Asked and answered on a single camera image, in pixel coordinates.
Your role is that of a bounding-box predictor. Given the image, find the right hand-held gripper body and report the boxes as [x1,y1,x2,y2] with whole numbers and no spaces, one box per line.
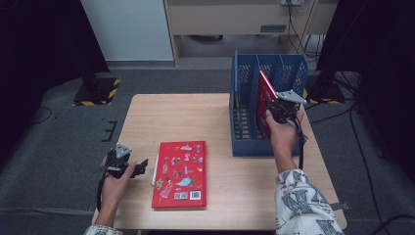
[271,90,308,125]

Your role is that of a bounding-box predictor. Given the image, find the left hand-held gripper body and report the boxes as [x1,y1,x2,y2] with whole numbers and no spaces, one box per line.
[106,143,133,180]

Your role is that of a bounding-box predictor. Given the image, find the red book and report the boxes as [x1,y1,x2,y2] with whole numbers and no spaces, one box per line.
[254,69,279,140]
[151,140,208,210]

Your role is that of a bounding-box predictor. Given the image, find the blue book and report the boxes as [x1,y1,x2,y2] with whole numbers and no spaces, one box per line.
[233,49,243,140]

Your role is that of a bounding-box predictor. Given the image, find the blue file rack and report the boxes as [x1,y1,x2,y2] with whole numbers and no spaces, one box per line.
[229,53,309,158]

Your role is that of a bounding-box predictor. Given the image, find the person's right hand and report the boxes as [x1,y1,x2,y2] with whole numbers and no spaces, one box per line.
[264,108,306,157]

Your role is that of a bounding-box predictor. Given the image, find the person's left hand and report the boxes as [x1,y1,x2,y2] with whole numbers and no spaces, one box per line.
[99,157,138,211]

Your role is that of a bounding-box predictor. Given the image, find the black stand with striped base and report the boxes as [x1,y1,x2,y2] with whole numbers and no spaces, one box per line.
[71,62,122,107]
[302,70,346,106]

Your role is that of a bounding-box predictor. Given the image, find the beige desk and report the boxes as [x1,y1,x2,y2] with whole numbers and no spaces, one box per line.
[162,0,339,68]

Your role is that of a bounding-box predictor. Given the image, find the white panel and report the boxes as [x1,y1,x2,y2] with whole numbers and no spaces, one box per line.
[80,0,174,62]

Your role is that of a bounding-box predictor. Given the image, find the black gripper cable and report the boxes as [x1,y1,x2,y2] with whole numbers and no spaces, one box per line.
[96,172,110,212]
[291,117,309,170]

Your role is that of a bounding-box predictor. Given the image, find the black hanging cables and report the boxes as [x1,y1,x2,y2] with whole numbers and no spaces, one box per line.
[287,3,324,63]

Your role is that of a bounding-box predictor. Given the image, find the long black floor cable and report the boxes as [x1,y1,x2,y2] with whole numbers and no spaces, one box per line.
[347,104,385,235]

